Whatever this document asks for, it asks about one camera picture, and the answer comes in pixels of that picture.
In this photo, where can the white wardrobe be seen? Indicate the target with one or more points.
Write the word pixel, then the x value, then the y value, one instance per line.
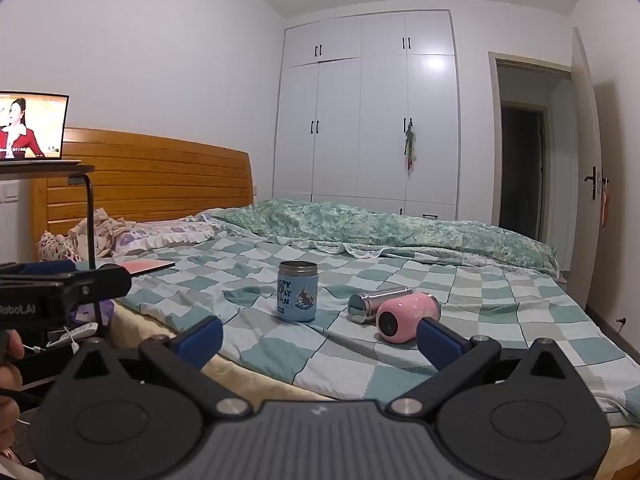
pixel 365 125

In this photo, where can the silver steel cup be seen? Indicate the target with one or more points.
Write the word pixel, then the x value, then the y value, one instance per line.
pixel 380 301

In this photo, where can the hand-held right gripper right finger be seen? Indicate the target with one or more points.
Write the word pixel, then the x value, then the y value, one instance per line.
pixel 440 345

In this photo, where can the purple floral pillow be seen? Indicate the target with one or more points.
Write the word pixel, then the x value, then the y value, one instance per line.
pixel 165 232

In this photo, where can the beige mattress pad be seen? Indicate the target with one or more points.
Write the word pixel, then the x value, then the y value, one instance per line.
pixel 250 370

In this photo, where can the open laptop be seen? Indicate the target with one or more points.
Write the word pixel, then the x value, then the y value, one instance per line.
pixel 30 125

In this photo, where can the pink flat book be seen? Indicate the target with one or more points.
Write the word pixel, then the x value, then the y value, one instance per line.
pixel 142 266

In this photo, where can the door frame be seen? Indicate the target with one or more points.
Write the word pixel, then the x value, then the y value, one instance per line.
pixel 494 135

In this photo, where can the purple cloth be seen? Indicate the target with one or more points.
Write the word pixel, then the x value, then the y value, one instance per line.
pixel 102 317

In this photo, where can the pink cup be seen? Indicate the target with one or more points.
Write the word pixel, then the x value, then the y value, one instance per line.
pixel 402 317

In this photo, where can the checked bed sheet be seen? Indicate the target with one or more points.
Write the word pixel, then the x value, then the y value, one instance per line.
pixel 500 310

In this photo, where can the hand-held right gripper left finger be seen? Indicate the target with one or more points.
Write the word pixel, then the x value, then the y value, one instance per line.
pixel 199 342

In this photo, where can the wooden headboard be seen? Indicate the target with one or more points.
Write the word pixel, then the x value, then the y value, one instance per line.
pixel 150 175

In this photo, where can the hanging wardrobe ornament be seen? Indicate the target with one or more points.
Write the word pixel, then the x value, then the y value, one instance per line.
pixel 409 147

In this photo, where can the blue printed cup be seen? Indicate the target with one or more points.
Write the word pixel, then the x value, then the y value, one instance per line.
pixel 297 292

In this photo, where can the white door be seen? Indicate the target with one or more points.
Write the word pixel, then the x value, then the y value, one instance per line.
pixel 586 125

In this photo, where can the white remote control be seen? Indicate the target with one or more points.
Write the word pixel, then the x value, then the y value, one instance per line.
pixel 75 335

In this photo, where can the person's left hand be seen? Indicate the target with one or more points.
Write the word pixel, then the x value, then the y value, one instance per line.
pixel 9 410

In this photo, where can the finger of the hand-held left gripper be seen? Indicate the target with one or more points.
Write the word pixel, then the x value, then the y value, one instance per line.
pixel 47 267
pixel 102 282

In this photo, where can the pink dotted pillow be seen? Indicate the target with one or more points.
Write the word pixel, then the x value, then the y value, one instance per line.
pixel 56 247

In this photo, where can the white wall switch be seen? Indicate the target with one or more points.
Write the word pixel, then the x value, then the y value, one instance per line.
pixel 9 193

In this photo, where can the red hanging tag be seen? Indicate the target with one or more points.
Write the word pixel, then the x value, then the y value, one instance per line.
pixel 605 207

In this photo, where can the green floral quilt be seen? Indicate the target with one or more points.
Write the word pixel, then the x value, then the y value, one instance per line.
pixel 380 227

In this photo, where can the cream floral cloth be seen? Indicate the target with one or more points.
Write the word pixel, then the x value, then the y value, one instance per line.
pixel 107 232

